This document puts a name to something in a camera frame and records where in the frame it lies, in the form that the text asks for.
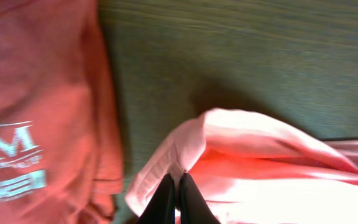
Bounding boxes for folded red printed t-shirt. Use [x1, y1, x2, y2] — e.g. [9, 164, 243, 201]
[0, 0, 123, 224]

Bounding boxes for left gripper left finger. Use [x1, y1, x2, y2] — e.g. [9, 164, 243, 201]
[137, 174, 176, 224]

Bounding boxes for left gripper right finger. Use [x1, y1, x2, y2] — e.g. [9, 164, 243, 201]
[179, 173, 220, 224]

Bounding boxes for salmon pink t-shirt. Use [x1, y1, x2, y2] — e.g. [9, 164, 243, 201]
[125, 108, 358, 223]

